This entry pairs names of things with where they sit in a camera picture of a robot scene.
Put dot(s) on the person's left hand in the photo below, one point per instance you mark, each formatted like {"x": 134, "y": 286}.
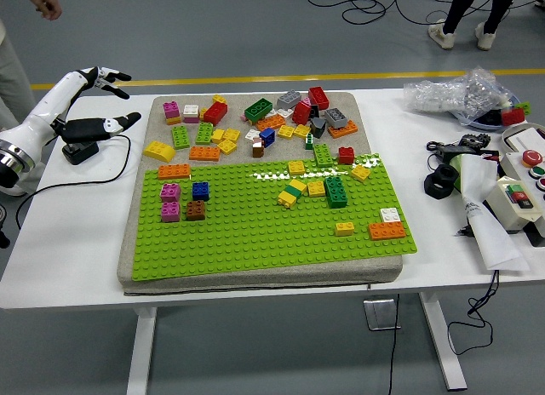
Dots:
{"x": 44, "y": 1}

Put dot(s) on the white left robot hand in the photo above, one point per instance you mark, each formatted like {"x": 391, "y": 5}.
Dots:
{"x": 42, "y": 114}

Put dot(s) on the pink toy brick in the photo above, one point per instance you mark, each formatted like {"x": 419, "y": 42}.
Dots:
{"x": 305, "y": 101}
{"x": 170, "y": 212}
{"x": 170, "y": 192}

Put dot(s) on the blue toy brick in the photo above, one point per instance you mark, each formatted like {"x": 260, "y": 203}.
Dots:
{"x": 200, "y": 191}
{"x": 267, "y": 137}

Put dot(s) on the green studded baseplate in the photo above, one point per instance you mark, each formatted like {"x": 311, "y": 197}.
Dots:
{"x": 255, "y": 233}

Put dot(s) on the yellow curved toy brick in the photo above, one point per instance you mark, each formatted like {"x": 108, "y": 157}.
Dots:
{"x": 158, "y": 151}

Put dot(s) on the pink and yellow brick stack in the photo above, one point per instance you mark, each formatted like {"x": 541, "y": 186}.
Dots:
{"x": 171, "y": 112}

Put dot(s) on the lime green toy brick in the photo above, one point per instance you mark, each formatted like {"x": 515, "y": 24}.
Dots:
{"x": 524, "y": 108}
{"x": 204, "y": 133}
{"x": 180, "y": 137}

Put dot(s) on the long orange toy brick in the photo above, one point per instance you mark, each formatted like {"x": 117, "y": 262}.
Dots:
{"x": 271, "y": 122}
{"x": 386, "y": 231}
{"x": 174, "y": 171}
{"x": 204, "y": 153}
{"x": 344, "y": 130}

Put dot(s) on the white and pink brick stack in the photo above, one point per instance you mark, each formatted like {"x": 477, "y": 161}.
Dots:
{"x": 191, "y": 113}

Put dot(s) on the small yellow toy brick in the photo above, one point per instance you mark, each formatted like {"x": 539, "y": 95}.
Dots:
{"x": 202, "y": 113}
{"x": 219, "y": 99}

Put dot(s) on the long red toy brick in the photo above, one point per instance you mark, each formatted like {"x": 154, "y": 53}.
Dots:
{"x": 215, "y": 113}
{"x": 318, "y": 98}

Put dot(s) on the white toy brick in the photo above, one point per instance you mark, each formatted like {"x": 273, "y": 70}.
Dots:
{"x": 284, "y": 112}
{"x": 252, "y": 135}
{"x": 390, "y": 215}

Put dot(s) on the long dark green brick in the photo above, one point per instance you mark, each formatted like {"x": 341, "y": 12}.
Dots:
{"x": 258, "y": 110}
{"x": 336, "y": 192}

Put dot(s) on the tall brown toy brick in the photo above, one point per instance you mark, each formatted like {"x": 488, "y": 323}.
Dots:
{"x": 257, "y": 149}

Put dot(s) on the long grey toy brick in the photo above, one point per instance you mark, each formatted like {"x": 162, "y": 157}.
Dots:
{"x": 336, "y": 118}
{"x": 289, "y": 99}

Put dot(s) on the yellow and green brick stack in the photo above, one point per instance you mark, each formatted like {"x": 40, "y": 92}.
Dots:
{"x": 292, "y": 192}

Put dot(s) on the small green and white brick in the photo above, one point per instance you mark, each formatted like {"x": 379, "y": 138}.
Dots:
{"x": 309, "y": 143}

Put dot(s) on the black toy brick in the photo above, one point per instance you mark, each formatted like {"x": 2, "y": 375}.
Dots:
{"x": 314, "y": 111}

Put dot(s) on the dark grey angled brick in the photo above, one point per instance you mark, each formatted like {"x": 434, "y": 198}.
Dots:
{"x": 317, "y": 127}

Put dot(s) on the square red toy brick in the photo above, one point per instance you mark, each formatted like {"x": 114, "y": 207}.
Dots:
{"x": 346, "y": 156}

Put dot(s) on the black power adapter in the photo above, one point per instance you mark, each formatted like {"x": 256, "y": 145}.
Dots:
{"x": 81, "y": 153}

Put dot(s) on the person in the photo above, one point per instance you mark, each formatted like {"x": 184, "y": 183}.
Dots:
{"x": 457, "y": 7}
{"x": 10, "y": 63}

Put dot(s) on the yellow floor tape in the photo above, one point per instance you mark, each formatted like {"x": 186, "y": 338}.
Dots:
{"x": 255, "y": 79}

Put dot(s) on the white table leg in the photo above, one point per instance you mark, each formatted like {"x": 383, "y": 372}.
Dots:
{"x": 142, "y": 352}
{"x": 444, "y": 348}

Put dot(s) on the grey-brown mat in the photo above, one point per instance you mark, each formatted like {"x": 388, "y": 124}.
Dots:
{"x": 298, "y": 275}

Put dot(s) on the metal floor plate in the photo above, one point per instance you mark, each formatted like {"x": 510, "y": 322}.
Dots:
{"x": 381, "y": 314}

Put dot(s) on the black power supply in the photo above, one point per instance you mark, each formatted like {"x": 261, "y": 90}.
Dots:
{"x": 449, "y": 151}

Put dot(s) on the clear bubble wrap bag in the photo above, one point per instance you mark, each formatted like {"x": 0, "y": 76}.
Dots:
{"x": 451, "y": 95}

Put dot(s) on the black gear wheel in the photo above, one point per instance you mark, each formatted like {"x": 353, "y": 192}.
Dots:
{"x": 474, "y": 139}

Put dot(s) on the small black plug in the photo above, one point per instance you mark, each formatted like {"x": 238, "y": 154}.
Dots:
{"x": 464, "y": 231}

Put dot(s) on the clear blue-rimmed container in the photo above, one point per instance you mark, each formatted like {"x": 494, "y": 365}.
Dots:
{"x": 485, "y": 127}

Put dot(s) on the white paper sheet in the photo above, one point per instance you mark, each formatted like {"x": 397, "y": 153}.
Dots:
{"x": 494, "y": 237}

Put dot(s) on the white button control box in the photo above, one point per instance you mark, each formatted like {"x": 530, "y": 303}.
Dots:
{"x": 517, "y": 163}

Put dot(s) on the white oval case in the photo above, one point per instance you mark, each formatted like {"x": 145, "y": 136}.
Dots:
{"x": 528, "y": 136}

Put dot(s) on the white switch box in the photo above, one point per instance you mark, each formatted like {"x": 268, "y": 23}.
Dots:
{"x": 502, "y": 205}

